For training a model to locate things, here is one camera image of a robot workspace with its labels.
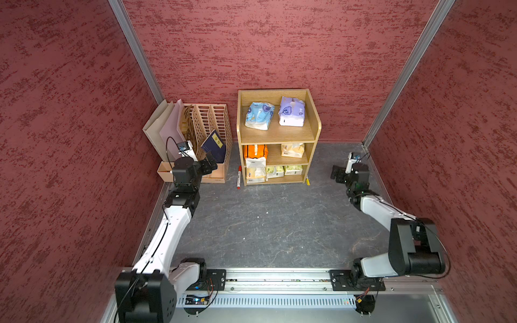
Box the orange tissue pack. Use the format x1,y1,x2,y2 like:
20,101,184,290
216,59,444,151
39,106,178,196
243,145,269,159

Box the beige tissue pack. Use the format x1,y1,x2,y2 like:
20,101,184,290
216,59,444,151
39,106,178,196
281,143,305,158

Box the blue tissue pack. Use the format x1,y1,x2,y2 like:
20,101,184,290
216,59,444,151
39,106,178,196
245,102,275,131

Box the purple tissue pack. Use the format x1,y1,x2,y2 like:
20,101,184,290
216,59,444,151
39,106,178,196
279,96,306,127

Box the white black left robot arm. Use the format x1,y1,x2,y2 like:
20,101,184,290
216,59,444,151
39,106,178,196
114,153,218,322

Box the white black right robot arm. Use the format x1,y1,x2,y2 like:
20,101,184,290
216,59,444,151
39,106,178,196
331,162,450,287

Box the yellow white tissue pack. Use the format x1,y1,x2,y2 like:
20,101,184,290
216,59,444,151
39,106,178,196
245,157,267,184

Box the wooden shelf unit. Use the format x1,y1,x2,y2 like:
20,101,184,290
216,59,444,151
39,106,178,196
236,88,322,186

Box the dark blue book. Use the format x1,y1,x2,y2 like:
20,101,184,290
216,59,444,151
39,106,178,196
201,130,227,164

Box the red white marker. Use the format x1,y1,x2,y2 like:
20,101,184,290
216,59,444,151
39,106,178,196
236,166,242,189

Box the wooden lattice file organizer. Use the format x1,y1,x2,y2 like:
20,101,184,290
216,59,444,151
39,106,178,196
157,103,233,184

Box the beige paper folders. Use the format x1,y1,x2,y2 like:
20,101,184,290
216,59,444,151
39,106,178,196
143,100,185,162

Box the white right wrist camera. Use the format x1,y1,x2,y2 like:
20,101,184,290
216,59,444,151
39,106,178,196
345,152,362,174

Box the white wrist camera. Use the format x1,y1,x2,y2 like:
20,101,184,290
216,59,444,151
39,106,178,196
176,141,198,162
345,152,362,174

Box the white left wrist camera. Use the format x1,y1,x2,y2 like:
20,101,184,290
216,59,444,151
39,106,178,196
176,141,198,162

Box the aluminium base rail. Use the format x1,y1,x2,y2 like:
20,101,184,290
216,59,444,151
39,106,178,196
172,268,457,322

